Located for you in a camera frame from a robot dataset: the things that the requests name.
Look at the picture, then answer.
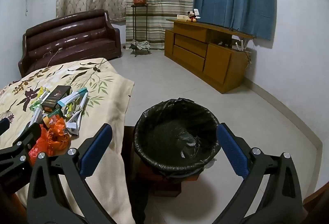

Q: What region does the teal white long carton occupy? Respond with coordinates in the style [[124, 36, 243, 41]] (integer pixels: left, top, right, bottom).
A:
[[57, 87, 88, 109]]

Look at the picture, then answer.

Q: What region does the yellow green wrapper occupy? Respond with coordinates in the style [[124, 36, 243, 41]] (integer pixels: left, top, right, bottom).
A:
[[30, 86, 51, 111]]

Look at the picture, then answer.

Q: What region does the striped folded cloth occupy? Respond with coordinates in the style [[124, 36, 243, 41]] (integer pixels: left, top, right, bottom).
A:
[[130, 39, 151, 51]]

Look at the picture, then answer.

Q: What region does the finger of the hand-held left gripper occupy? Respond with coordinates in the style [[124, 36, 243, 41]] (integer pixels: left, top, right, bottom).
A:
[[0, 124, 42, 170], [0, 118, 11, 137]]

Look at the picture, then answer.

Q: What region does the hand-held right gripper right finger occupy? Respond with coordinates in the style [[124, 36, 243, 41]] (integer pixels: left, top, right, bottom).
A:
[[213, 123, 303, 224]]

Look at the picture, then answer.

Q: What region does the beige floral blanket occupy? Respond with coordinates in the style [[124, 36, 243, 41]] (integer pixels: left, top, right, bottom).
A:
[[0, 57, 135, 224]]

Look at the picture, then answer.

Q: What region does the brown wooden board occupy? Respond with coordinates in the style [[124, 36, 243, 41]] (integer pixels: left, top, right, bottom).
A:
[[303, 187, 327, 210]]

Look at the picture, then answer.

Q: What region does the black metal plant stand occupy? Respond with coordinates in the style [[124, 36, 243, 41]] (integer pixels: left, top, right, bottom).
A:
[[130, 3, 152, 57]]

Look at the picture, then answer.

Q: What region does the white router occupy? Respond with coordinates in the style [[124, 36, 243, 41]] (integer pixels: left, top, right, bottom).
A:
[[233, 36, 248, 51]]

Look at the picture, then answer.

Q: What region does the black-lined trash bin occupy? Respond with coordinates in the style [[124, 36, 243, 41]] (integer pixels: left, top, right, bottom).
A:
[[133, 97, 221, 183]]

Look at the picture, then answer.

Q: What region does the orange plastic bag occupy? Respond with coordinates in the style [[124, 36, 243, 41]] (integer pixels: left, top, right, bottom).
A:
[[28, 116, 72, 166]]

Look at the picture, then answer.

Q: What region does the dark wooden bed frame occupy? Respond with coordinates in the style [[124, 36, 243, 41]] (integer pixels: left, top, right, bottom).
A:
[[121, 125, 137, 183]]

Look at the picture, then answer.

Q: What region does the brown wooden cabinet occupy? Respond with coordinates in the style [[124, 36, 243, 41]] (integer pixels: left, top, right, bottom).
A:
[[164, 18, 257, 94]]

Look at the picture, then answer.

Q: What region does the white charging cable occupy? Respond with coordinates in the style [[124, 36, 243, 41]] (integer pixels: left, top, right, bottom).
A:
[[42, 48, 63, 67]]

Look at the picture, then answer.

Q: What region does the brown low stool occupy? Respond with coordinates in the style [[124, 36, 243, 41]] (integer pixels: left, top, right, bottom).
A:
[[153, 180, 183, 197]]

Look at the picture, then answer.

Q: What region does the black box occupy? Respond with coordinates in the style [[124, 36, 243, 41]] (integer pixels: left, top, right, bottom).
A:
[[41, 85, 72, 112]]

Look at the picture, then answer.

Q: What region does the dark brown leather sofa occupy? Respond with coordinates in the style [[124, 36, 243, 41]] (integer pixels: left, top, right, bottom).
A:
[[19, 9, 122, 78]]

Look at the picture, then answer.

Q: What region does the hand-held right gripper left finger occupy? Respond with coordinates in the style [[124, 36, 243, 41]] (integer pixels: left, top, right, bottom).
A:
[[26, 124, 114, 224]]

